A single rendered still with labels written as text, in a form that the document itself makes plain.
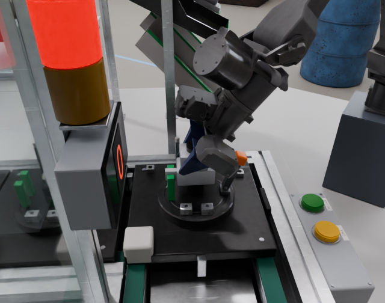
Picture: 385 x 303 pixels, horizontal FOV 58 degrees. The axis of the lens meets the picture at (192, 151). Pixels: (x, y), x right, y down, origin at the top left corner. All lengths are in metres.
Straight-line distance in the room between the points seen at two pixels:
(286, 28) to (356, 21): 3.00
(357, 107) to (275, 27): 0.37
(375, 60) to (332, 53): 2.80
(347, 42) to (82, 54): 3.32
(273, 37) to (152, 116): 0.70
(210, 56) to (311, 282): 0.36
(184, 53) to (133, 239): 0.48
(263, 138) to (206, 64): 0.61
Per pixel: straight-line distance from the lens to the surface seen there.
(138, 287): 0.57
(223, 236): 0.59
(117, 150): 0.35
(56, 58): 0.29
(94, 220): 0.33
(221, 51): 0.46
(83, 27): 0.29
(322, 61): 3.61
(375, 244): 0.81
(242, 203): 0.65
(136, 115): 1.16
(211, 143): 0.48
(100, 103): 0.31
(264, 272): 0.59
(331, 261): 0.61
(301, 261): 0.60
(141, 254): 0.56
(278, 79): 0.53
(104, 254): 0.58
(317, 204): 0.68
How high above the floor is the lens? 1.41
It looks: 35 degrees down
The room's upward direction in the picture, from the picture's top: straight up
